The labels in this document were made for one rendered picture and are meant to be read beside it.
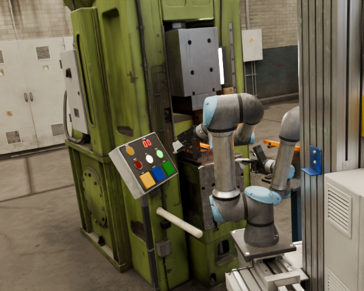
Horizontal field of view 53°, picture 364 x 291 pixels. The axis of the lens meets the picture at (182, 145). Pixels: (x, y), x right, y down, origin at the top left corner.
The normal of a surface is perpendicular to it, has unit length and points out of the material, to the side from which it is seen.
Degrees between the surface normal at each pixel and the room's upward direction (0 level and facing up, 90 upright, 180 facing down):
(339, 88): 90
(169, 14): 90
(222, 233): 90
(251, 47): 90
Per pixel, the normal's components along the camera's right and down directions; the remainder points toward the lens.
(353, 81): 0.16, 0.23
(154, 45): 0.56, 0.15
